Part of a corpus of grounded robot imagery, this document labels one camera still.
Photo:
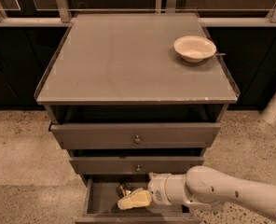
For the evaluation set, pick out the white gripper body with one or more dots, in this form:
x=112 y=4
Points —
x=158 y=188

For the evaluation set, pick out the orange soda can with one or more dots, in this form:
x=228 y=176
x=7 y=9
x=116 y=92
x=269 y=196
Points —
x=123 y=190

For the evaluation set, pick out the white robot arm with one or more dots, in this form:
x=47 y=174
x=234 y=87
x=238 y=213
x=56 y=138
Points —
x=205 y=189

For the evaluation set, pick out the grey middle drawer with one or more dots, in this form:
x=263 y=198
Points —
x=133 y=165

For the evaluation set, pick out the grey drawer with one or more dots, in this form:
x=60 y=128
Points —
x=134 y=135
x=101 y=205
x=133 y=165

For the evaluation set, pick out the grey bottom drawer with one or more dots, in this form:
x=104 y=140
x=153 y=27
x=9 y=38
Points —
x=101 y=205

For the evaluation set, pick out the grey drawer cabinet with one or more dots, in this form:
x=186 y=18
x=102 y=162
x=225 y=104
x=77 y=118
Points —
x=124 y=69

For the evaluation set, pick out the grey top drawer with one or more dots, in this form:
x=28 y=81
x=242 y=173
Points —
x=134 y=135

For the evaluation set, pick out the white paper bowl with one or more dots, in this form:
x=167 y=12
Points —
x=194 y=49

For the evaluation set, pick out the metal railing frame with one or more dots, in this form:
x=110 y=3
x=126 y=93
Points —
x=212 y=13

